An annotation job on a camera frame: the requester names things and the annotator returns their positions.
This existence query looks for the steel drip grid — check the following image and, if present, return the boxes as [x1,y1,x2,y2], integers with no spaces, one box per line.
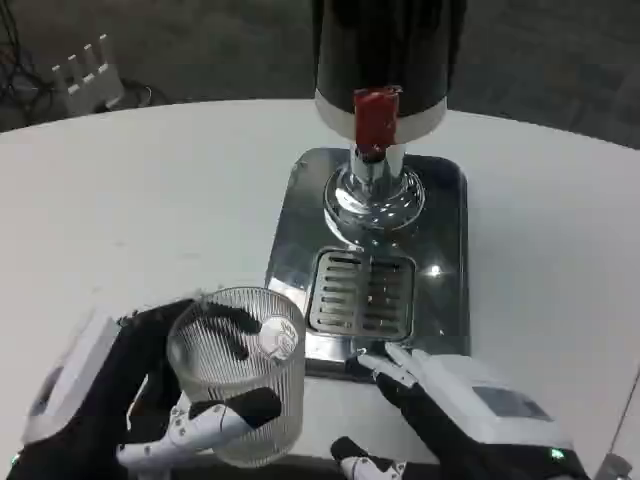
[305,247,417,341]

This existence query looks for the clear ribbed glass cup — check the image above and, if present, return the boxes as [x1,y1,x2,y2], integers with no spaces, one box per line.
[166,285,307,468]

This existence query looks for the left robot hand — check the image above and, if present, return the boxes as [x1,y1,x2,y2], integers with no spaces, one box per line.
[0,297,283,480]

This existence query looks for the black drink dispenser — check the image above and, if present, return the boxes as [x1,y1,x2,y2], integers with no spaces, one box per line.
[311,0,468,249]

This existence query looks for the red dispenser tap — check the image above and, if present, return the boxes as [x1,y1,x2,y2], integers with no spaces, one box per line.
[353,85,402,152]

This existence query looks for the white power strip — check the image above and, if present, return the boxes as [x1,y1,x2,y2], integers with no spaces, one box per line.
[50,33,126,114]

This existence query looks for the steel drip tray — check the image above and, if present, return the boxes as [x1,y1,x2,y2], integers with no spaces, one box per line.
[263,146,471,383]

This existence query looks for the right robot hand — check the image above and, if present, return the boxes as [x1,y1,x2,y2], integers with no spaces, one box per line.
[330,342,592,480]

